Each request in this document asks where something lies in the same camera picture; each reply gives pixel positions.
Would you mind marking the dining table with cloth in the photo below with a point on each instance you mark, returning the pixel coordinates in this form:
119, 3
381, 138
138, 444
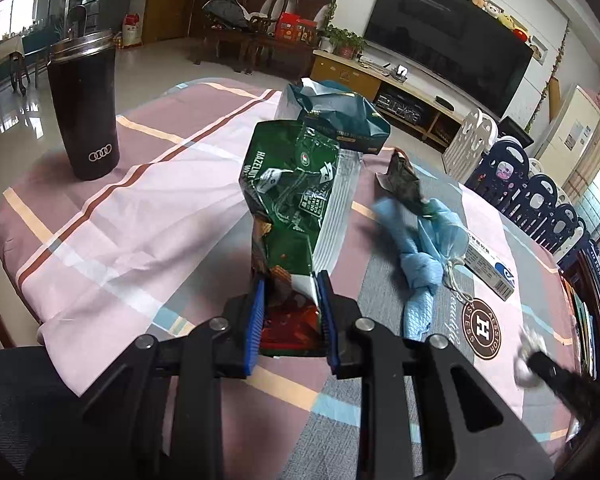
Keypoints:
5, 50

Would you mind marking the blue playpen fence panel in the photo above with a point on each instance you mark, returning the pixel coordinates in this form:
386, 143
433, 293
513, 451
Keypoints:
500, 170
564, 227
535, 202

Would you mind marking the row of books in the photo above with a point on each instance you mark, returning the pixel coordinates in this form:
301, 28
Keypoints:
587, 320

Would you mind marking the large black television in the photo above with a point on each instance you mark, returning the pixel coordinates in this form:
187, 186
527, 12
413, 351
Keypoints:
440, 25

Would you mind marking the pink grey plaid tablecloth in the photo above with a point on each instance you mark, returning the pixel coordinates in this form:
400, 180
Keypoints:
130, 240

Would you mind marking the white playpen fence panel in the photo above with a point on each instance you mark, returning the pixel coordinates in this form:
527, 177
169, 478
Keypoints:
472, 135

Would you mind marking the black travel tumbler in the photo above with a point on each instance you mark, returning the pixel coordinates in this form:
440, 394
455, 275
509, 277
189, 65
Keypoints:
85, 110

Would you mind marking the green snack bag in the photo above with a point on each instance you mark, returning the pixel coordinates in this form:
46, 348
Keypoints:
285, 195

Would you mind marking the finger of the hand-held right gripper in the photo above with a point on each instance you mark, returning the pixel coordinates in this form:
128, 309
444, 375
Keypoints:
562, 382

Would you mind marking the crumpled brown wrapper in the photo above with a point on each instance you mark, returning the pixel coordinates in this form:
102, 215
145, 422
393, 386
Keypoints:
402, 182

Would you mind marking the white and blue box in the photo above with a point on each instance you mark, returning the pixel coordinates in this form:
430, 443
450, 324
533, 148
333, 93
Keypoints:
490, 265

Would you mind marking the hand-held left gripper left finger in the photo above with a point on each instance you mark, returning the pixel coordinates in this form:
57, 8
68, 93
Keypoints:
255, 320

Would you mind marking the red and white bag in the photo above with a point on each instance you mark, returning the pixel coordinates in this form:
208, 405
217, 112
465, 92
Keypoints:
131, 30

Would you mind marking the red gift box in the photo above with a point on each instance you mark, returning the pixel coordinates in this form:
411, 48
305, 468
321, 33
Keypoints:
295, 27

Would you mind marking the round brown H tag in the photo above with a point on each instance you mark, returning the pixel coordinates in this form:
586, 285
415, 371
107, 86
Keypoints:
482, 330

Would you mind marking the dark wooden armchair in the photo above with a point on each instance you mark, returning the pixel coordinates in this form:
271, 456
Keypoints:
260, 0
305, 10

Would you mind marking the black audio receiver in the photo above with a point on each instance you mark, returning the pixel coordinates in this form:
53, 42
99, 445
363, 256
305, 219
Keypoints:
402, 107

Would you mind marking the potted green plant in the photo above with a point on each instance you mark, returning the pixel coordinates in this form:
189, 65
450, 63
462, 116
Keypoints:
347, 42

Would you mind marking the beige standing air conditioner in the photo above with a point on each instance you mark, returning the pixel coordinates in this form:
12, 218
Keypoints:
572, 125

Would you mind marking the small desk clock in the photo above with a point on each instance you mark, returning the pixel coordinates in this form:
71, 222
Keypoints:
402, 72

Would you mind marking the white tissue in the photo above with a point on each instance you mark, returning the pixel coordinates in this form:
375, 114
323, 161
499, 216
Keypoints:
524, 367

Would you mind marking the light blue cloth pouch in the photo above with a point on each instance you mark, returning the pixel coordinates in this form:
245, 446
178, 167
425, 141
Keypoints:
425, 270

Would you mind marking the wooden television cabinet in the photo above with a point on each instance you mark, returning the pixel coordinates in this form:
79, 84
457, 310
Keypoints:
340, 72

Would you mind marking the small black set-top box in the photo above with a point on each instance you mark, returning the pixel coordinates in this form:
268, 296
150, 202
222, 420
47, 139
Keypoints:
445, 102

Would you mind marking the small black monitor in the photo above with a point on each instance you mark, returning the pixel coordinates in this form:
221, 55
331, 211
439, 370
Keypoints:
515, 132

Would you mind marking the teal foil bag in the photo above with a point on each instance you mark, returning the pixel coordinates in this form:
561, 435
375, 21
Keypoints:
350, 115

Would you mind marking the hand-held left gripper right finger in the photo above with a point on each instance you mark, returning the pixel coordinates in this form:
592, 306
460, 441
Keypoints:
326, 320

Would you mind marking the dark grey bag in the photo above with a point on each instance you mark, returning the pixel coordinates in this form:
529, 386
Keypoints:
227, 12

